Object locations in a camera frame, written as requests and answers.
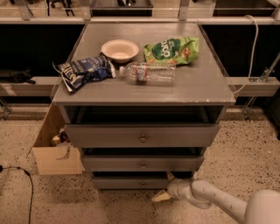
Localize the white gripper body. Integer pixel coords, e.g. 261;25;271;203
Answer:
167;178;193;200

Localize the grey bottom drawer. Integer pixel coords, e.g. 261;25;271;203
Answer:
92;178;169;190

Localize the grey drawer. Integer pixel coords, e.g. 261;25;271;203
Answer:
81;155;204;172
65;124;220;148
92;178;169;190

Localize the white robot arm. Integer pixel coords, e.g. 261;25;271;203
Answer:
152;171;280;224

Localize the grey middle drawer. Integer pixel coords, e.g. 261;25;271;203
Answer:
81;155;204;172

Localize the grey wooden drawer cabinet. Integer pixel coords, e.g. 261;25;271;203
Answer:
52;23;235;179

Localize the grey top drawer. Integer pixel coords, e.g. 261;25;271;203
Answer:
65;124;220;148

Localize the clear plastic water bottle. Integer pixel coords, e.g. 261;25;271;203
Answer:
119;62;176;86

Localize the cardboard box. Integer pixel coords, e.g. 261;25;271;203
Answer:
31;105;84;175

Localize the green snack bag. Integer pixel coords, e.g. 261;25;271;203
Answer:
143;37;200;65

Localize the white paper bowl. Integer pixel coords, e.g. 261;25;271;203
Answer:
101;39;139;63

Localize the blue chip bag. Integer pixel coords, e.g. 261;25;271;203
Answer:
52;54;116;93

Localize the black object on ledge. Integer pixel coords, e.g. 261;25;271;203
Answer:
0;69;36;84

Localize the metal rail bracket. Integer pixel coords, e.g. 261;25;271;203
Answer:
241;52;280;122

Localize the black floor cable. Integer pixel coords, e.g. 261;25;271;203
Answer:
0;164;34;224

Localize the white hanging cable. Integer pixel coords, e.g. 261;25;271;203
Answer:
232;14;259;95

